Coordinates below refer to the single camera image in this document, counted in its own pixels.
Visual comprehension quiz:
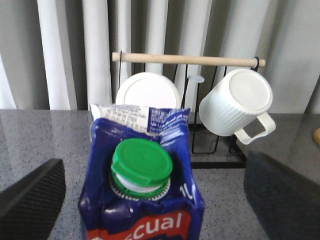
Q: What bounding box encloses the ribbed white hanging mug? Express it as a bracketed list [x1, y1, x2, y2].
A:
[198, 68, 276, 145]

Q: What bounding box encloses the black wire mug rack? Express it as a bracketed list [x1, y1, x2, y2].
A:
[112, 51, 266, 169]

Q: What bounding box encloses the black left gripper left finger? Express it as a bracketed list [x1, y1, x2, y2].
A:
[0, 158, 66, 240]

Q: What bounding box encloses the Pascual whole milk carton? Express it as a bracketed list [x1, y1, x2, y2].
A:
[78, 104, 205, 240]

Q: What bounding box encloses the grey pleated curtain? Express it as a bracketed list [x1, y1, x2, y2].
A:
[0, 0, 320, 113]

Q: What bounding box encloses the wooden mug tree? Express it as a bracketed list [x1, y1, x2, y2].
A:
[313, 128, 320, 146]

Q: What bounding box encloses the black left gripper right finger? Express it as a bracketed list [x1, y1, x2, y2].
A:
[243, 151, 320, 240]

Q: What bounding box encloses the round white hanging mug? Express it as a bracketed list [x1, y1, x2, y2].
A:
[115, 72, 182, 109]

